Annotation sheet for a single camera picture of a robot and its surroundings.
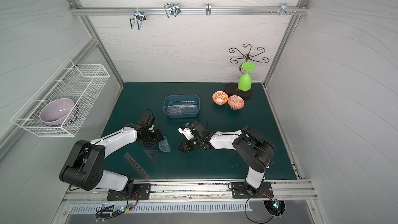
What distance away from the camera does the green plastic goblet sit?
0.87 metres

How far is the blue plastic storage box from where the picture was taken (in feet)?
3.39

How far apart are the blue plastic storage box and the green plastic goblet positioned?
1.00 ft
